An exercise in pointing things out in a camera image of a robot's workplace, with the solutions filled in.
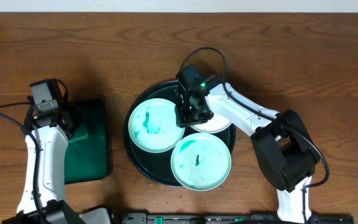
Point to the white plate with green stain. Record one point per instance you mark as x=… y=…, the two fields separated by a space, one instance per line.
x=217 y=124

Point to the dark green rectangular tray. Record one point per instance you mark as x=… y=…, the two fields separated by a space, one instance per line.
x=87 y=160

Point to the green sponge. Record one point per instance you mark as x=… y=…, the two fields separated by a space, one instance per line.
x=79 y=134

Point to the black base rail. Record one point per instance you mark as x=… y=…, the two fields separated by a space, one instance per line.
x=143 y=218

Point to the round dark green tray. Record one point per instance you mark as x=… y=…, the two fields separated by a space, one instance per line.
x=156 y=166

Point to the mint plate front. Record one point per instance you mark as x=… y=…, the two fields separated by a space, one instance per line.
x=201 y=162

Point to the mint plate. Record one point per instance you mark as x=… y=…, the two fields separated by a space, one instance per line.
x=152 y=126
x=201 y=162

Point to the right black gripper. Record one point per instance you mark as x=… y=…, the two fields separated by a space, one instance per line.
x=184 y=119

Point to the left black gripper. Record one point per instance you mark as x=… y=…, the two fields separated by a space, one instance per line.
x=68 y=123

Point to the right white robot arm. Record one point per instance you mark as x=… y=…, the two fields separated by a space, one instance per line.
x=284 y=150

